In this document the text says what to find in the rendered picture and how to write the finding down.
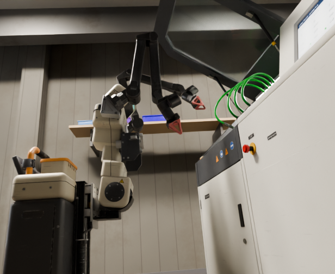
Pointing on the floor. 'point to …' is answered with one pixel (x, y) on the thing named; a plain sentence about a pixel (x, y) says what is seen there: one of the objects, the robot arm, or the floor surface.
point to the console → (303, 160)
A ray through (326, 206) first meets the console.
